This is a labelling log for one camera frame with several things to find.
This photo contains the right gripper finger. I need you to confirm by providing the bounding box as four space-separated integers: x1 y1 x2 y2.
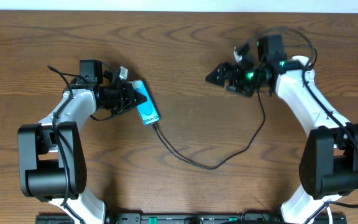
205 62 234 86
226 85 255 97

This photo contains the smartphone with teal screen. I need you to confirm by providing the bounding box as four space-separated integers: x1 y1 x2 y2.
131 80 160 126

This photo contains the black charging cable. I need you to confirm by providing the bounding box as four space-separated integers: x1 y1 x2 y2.
151 45 318 170

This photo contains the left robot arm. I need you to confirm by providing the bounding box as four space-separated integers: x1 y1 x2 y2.
17 60 147 223

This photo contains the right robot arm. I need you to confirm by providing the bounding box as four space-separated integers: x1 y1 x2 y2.
205 35 358 223

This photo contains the white charger plug adapter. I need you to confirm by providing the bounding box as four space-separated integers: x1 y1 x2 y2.
291 55 315 80

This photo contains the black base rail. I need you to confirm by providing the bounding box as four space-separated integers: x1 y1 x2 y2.
35 212 347 224

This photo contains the white power strip cord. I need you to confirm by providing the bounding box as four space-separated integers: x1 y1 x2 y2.
324 205 334 224

